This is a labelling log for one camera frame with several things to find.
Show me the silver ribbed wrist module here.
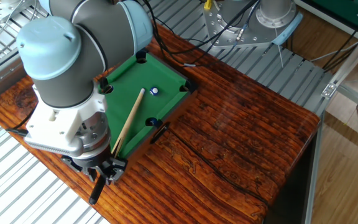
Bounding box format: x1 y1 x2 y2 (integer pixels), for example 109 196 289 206
23 133 85 157

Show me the black cable with white label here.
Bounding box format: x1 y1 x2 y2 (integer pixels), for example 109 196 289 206
141 0 260 68

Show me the wooden pool cue black handle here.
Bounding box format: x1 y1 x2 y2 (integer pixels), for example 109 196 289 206
88 88 146 205

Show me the mini green felt pool table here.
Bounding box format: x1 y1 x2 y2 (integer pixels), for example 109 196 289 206
93 46 198 175

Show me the long black cable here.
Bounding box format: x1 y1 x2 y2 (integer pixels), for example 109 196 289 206
321 14 358 73

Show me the aluminium frame post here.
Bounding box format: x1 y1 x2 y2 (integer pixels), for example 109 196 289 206
321 18 358 100

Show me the cable with metal plug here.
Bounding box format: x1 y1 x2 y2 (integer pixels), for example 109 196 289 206
228 0 262 47

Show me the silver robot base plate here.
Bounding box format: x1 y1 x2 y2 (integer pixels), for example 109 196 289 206
203 7 279 48

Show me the black wrist module cable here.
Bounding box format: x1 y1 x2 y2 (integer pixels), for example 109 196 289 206
6 105 39 138

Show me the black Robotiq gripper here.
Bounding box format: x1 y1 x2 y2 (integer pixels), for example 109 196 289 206
60 145 129 187

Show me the aluminium frame leg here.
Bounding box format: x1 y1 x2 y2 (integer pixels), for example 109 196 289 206
303 111 326 224

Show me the green board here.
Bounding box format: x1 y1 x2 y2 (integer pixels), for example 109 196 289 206
309 0 358 32

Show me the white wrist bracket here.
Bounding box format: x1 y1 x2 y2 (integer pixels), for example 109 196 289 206
25 83 108 147

